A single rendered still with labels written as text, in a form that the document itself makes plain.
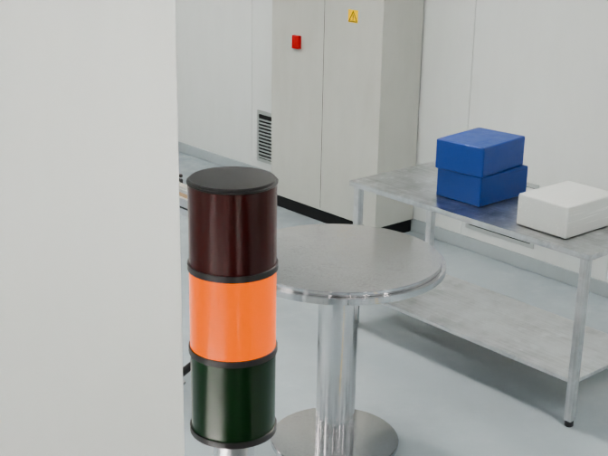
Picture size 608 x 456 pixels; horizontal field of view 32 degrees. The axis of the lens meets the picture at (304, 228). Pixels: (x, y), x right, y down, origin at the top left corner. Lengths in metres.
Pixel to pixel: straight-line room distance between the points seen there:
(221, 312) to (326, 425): 4.39
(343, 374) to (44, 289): 2.78
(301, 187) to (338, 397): 3.61
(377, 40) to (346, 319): 3.14
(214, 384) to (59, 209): 1.60
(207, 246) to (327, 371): 4.27
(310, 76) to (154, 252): 5.76
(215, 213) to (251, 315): 0.06
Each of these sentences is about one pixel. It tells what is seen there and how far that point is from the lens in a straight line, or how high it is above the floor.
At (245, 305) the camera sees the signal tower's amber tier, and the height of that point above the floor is 2.28.
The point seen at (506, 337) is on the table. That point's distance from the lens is 5.70.
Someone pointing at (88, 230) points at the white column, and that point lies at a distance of 2.22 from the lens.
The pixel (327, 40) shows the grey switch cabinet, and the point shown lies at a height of 1.40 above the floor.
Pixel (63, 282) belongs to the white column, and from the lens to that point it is 2.23.
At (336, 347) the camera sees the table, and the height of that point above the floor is 0.52.
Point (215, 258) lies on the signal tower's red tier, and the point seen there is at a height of 2.31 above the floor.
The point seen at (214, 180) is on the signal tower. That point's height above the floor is 2.35.
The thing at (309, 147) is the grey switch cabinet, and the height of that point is 0.56.
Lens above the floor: 2.50
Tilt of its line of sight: 18 degrees down
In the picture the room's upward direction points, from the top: 1 degrees clockwise
